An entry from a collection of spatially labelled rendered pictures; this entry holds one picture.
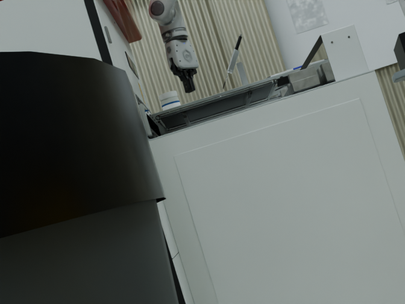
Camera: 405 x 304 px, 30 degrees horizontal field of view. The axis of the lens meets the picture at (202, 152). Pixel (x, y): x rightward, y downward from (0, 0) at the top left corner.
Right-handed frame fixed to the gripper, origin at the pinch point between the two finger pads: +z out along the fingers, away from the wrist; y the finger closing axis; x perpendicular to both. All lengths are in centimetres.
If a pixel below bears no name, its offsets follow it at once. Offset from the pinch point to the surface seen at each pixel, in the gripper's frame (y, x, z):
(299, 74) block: 2.1, -39.7, 10.5
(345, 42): -5, -60, 9
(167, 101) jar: 22.6, 30.5, -4.1
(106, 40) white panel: -63, -31, -2
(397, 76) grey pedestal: 21, -60, 19
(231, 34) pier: 189, 112, -67
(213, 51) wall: 195, 133, -64
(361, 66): -3, -62, 16
